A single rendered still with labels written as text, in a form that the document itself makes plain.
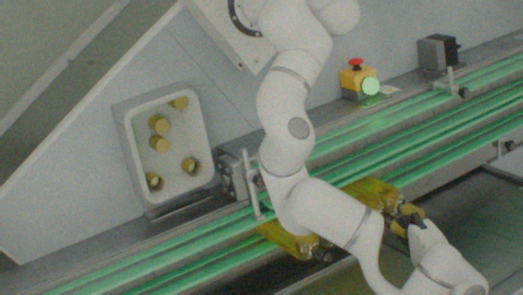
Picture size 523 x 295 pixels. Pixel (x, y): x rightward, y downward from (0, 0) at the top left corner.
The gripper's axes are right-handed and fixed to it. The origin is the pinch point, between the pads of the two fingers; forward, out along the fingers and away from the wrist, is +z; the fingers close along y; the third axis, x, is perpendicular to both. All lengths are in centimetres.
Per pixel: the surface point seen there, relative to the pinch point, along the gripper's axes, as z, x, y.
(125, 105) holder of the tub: 28, 49, 34
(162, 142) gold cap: 27, 43, 23
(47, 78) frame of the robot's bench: 84, 68, 31
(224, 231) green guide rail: 15.7, 35.4, 4.3
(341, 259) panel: 16.0, 10.5, -12.0
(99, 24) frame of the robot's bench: 89, 49, 42
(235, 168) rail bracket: 21.1, 29.2, 15.3
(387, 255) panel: 12.2, 0.5, -12.6
